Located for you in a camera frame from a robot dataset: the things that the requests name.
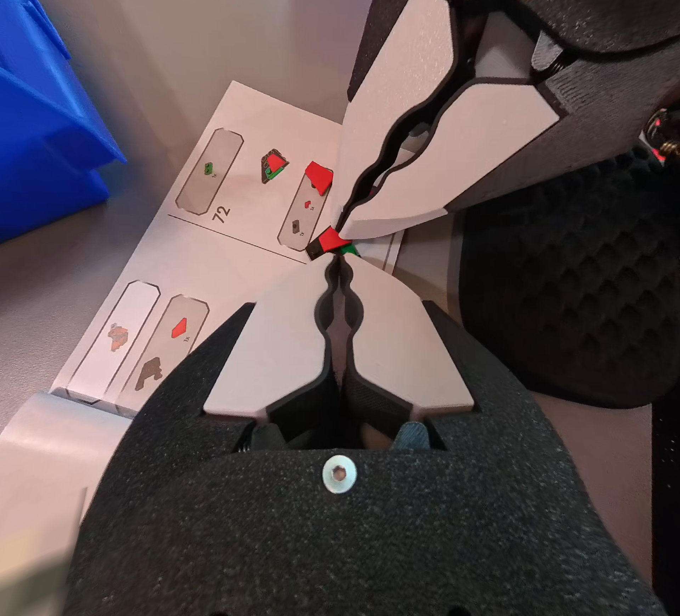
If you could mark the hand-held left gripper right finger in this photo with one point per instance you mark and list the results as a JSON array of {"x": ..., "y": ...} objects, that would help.
[{"x": 403, "y": 350}]

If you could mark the blue plastic bin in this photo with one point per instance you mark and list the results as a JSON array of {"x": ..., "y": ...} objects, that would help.
[{"x": 42, "y": 148}]

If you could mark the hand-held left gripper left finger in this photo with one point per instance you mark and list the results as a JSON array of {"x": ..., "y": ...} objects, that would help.
[{"x": 276, "y": 350}]

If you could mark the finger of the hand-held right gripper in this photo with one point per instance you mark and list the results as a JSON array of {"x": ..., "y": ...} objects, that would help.
[
  {"x": 398, "y": 69},
  {"x": 478, "y": 148}
]

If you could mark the white paper sheet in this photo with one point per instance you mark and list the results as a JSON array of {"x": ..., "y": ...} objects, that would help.
[{"x": 48, "y": 446}]

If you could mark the red sloped toy brick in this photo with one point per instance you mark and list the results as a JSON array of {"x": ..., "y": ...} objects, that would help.
[{"x": 318, "y": 178}]

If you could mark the black foam pad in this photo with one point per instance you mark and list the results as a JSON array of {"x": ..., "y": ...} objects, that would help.
[{"x": 573, "y": 281}]

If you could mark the printed instruction sheet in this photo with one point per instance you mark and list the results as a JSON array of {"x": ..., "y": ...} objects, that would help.
[{"x": 212, "y": 265}]

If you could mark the red black green brick assembly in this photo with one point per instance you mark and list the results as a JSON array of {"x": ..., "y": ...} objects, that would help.
[{"x": 330, "y": 240}]

